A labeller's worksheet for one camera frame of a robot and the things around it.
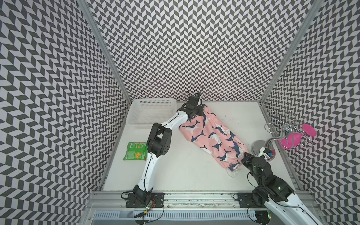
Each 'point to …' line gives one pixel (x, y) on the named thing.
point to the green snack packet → (136, 151)
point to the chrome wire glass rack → (288, 119)
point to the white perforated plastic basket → (142, 113)
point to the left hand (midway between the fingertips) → (200, 108)
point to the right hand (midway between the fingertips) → (243, 155)
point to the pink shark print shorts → (206, 129)
